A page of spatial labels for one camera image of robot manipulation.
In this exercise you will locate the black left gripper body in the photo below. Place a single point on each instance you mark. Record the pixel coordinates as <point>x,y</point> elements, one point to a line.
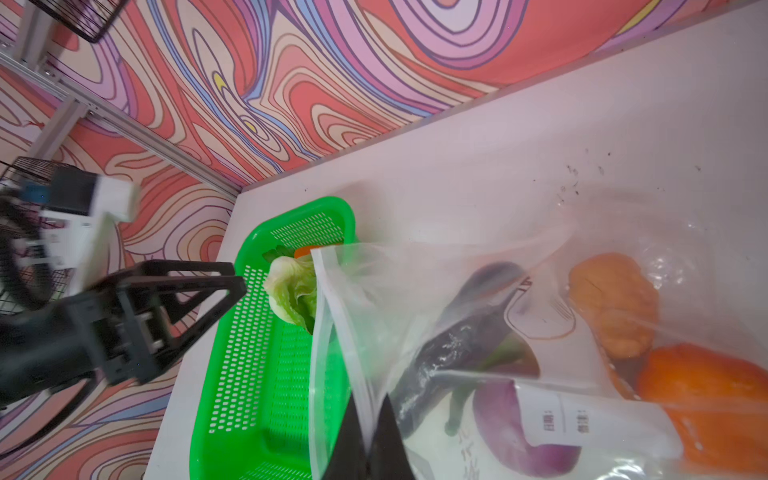
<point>122,333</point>

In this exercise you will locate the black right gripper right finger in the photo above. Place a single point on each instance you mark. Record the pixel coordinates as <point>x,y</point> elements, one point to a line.
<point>387,459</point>

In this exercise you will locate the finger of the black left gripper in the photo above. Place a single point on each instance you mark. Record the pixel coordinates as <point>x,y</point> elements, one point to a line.
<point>180,294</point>

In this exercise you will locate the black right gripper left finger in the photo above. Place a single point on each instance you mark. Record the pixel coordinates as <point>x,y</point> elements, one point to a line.
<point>348,460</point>

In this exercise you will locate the purple red onion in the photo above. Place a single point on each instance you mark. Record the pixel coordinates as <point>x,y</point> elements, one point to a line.
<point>498,419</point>

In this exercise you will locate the green lettuce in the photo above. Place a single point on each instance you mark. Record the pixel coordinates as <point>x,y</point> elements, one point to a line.
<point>291,287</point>

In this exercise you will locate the orange carrot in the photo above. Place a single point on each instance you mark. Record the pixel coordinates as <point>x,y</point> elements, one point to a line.
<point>305,251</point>

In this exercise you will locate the clear zip top bag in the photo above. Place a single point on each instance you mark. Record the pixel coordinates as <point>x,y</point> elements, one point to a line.
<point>595,349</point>

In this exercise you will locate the orange bell pepper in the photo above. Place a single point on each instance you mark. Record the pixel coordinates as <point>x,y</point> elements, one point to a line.
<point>717,403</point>

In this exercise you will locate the green plastic basket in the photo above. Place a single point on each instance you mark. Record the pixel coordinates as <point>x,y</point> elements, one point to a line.
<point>253,417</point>

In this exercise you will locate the black wire basket left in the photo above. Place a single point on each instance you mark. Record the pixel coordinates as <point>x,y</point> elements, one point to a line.
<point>26,282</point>

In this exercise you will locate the black wire basket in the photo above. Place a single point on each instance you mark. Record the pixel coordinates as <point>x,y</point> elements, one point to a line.
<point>26,282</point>
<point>88,19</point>

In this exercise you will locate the black wire basket rear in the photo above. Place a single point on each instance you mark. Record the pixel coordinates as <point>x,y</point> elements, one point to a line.
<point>88,19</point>

